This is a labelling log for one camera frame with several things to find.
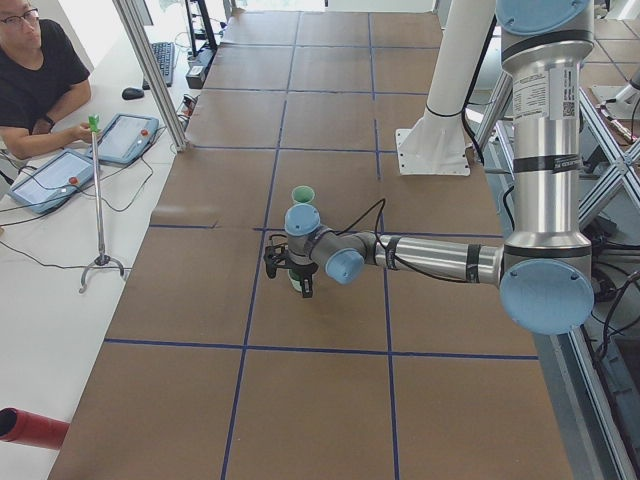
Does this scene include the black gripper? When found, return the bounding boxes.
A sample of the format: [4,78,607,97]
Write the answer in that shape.
[286,252,318,298]

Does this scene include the light green cup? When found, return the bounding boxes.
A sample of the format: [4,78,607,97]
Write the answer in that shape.
[291,185,315,205]
[287,270,302,293]

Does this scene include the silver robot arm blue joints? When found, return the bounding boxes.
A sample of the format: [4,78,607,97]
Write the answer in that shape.
[284,1,594,335]

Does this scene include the blue teach pendant tablet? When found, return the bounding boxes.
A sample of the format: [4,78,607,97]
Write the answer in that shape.
[97,113,159,166]
[9,149,94,214]

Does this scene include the black computer mouse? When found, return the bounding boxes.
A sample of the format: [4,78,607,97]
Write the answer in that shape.
[121,87,145,101]

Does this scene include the metal stand green top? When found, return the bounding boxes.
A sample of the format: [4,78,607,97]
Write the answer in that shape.
[79,115,125,294]

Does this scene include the black keyboard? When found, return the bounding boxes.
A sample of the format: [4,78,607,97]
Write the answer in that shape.
[151,42,175,87]

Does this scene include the red cylinder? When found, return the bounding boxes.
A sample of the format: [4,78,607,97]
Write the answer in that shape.
[1,407,69,450]

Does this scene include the person in black shirt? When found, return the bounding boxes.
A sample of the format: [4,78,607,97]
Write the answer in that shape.
[1,1,91,160]

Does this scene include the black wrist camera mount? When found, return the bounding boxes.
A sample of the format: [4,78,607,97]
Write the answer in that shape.
[263,233,291,279]

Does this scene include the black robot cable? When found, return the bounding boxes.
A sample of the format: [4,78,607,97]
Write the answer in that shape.
[329,197,481,284]

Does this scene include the white pillar base mount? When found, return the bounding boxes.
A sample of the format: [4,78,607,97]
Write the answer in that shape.
[396,0,496,176]

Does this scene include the aluminium frame post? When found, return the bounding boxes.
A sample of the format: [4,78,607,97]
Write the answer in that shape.
[112,0,188,152]

